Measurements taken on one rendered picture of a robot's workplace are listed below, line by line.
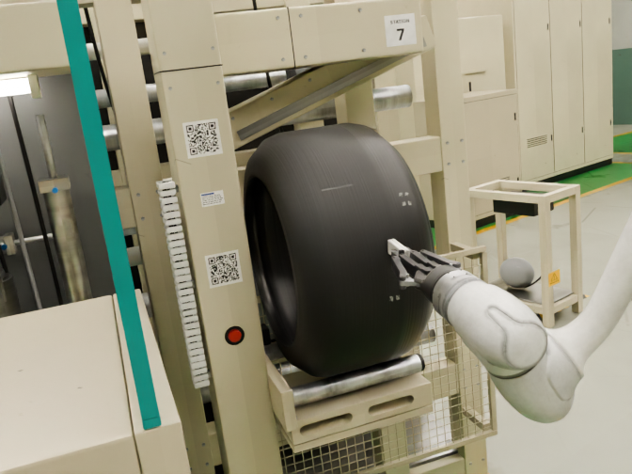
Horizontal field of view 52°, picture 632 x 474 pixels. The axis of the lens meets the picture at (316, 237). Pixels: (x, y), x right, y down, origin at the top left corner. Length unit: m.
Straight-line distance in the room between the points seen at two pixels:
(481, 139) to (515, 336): 5.48
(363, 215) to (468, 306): 0.39
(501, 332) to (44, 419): 0.61
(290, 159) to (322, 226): 0.18
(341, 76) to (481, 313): 1.08
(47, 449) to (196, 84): 0.87
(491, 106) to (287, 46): 4.89
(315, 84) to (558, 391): 1.12
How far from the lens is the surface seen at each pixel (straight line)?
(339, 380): 1.56
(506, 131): 6.70
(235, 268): 1.47
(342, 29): 1.79
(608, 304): 1.16
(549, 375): 1.12
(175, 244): 1.45
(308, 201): 1.33
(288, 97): 1.88
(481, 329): 1.01
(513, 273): 4.29
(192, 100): 1.42
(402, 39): 1.86
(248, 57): 1.71
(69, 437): 0.77
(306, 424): 1.54
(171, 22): 1.42
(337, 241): 1.31
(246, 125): 1.84
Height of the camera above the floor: 1.61
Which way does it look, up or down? 14 degrees down
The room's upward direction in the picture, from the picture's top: 7 degrees counter-clockwise
